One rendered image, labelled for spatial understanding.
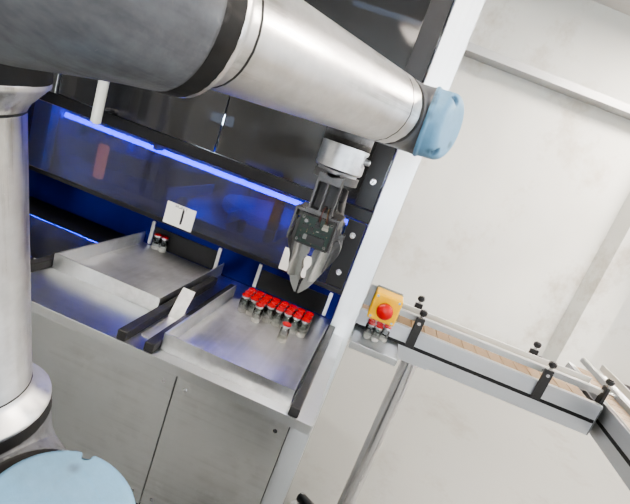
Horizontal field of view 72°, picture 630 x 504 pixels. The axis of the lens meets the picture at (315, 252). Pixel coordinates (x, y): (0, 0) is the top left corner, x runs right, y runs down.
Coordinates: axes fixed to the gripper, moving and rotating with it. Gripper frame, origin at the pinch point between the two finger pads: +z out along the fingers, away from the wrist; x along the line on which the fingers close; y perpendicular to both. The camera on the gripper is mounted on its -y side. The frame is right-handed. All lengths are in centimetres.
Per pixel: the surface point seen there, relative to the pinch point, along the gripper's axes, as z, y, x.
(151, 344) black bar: 19.4, 4.7, -20.9
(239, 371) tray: 18.9, 2.3, -4.7
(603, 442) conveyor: 24, -42, 82
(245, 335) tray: 21.3, -15.2, -9.6
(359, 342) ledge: 21.8, -36.4, 15.2
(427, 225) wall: 20, -334, 49
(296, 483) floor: 110, -81, 16
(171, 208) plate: 6, -35, -44
